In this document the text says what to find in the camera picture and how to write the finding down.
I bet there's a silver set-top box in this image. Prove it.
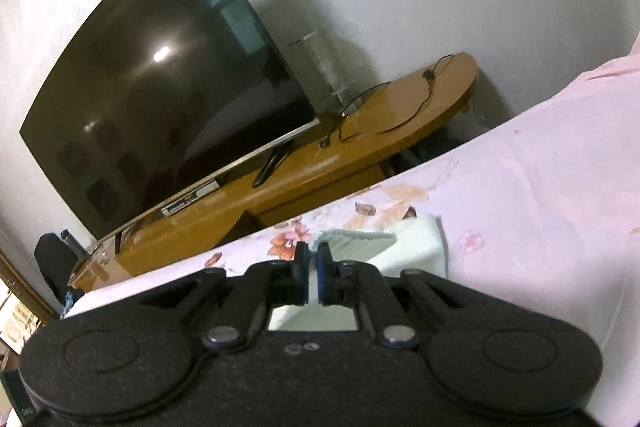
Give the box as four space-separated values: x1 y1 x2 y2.
160 179 222 216

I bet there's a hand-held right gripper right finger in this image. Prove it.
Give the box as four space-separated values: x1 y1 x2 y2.
316 243 482 352

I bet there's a wooden board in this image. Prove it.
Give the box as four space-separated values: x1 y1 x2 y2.
67 52 478 293

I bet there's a black flat screen television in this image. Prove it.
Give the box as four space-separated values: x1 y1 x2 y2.
19 0 321 240

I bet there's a black cable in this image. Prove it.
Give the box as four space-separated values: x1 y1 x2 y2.
319 54 453 148

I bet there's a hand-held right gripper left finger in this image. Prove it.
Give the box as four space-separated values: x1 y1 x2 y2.
140 243 309 353

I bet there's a black chair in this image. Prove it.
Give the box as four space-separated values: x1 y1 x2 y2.
33 231 87 309

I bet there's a pink floral bed sheet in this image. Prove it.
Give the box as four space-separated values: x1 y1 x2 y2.
60 32 640 427

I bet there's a clear glass vase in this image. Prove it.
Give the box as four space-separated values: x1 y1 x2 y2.
287 29 373 114

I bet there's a white knit garment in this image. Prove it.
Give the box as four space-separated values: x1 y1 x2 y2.
267 213 449 333

